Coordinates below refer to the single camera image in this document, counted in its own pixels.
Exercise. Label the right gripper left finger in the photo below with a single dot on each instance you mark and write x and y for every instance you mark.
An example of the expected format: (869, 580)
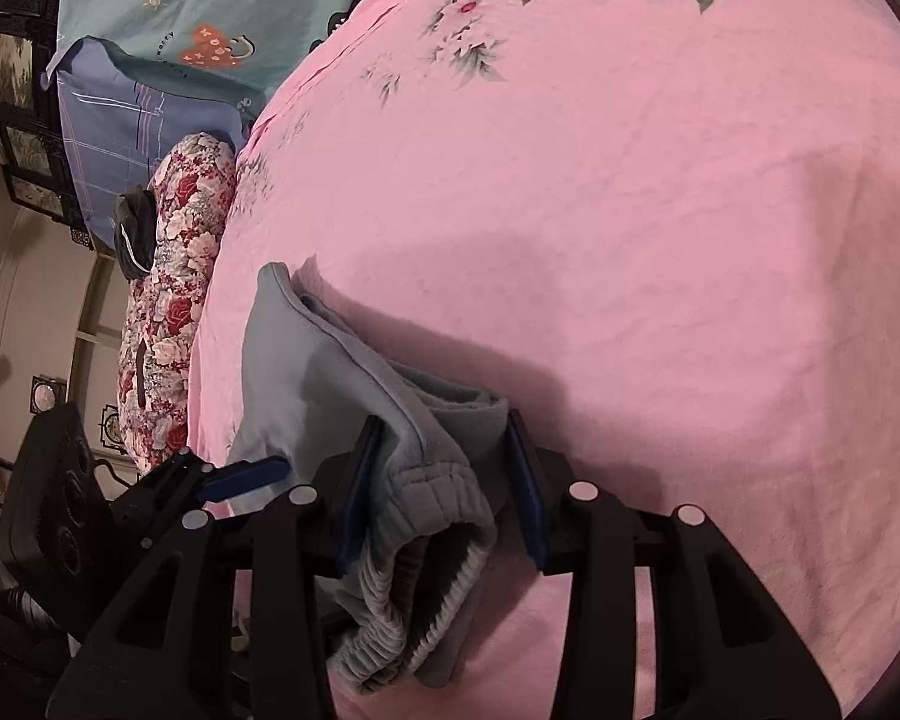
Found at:
(162, 647)

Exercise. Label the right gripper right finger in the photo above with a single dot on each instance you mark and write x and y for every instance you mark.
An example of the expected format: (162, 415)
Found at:
(668, 587)

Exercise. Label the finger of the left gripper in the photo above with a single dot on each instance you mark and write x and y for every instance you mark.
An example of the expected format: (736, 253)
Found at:
(240, 478)

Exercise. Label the grey-green pants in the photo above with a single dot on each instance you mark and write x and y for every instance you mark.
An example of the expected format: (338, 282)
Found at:
(434, 486)

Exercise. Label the black smartphone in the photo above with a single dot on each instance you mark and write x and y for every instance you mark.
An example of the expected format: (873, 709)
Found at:
(140, 369)

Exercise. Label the dark grey folded garment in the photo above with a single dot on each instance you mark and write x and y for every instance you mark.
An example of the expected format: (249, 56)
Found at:
(135, 222)

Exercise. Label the red floral quilt roll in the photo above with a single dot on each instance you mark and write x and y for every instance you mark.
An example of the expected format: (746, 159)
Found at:
(194, 188)

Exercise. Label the blue plaid pillow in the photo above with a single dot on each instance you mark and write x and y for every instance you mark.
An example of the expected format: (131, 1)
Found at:
(116, 130)

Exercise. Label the pink floral bed sheet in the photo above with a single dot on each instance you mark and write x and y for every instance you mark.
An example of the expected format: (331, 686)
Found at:
(668, 231)

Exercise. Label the teal heart pattern pillow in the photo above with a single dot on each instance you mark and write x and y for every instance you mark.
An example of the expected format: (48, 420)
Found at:
(234, 51)

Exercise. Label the framed pictures on wall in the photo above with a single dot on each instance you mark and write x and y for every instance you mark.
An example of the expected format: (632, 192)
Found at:
(61, 296)

